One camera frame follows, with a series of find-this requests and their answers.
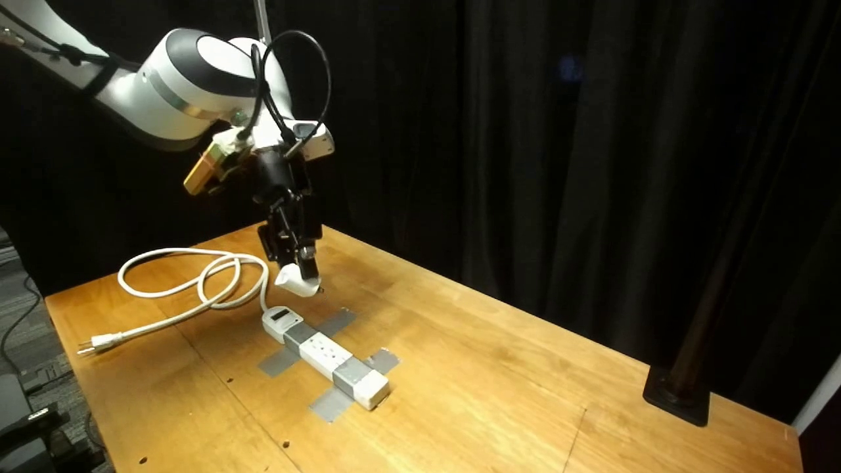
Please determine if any grey tape strip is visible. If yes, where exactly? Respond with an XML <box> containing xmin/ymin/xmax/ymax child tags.
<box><xmin>307</xmin><ymin>348</ymin><xmax>403</xmax><ymax>424</ymax></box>
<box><xmin>257</xmin><ymin>307</ymin><xmax>361</xmax><ymax>382</ymax></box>

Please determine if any white power cord with plug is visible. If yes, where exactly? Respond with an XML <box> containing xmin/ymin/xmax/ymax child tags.
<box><xmin>77</xmin><ymin>244</ymin><xmax>285</xmax><ymax>357</ymax></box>

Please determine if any white charging adaptor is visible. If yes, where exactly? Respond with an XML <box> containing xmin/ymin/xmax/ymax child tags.
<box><xmin>273</xmin><ymin>260</ymin><xmax>326</xmax><ymax>303</ymax></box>

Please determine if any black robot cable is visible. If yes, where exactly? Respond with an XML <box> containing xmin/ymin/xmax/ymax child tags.
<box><xmin>247</xmin><ymin>27</ymin><xmax>336</xmax><ymax>164</ymax></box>

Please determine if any white post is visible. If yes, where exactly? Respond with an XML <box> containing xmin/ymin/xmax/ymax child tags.
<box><xmin>791</xmin><ymin>352</ymin><xmax>841</xmax><ymax>433</ymax></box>

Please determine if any black pole stand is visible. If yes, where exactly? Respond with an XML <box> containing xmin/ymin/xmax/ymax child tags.
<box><xmin>641</xmin><ymin>165</ymin><xmax>772</xmax><ymax>428</ymax></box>

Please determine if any black curtain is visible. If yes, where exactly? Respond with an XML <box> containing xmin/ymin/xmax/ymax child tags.
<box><xmin>261</xmin><ymin>0</ymin><xmax>841</xmax><ymax>425</ymax></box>

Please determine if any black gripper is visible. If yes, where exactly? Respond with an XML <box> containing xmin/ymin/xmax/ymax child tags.
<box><xmin>253</xmin><ymin>147</ymin><xmax>323</xmax><ymax>283</ymax></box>

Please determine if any white power strip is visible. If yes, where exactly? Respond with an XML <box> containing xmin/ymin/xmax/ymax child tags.
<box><xmin>261</xmin><ymin>303</ymin><xmax>394</xmax><ymax>414</ymax></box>

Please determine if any silver metal frame post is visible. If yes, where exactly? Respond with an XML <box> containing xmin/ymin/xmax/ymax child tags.
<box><xmin>251</xmin><ymin>0</ymin><xmax>277</xmax><ymax>42</ymax></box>

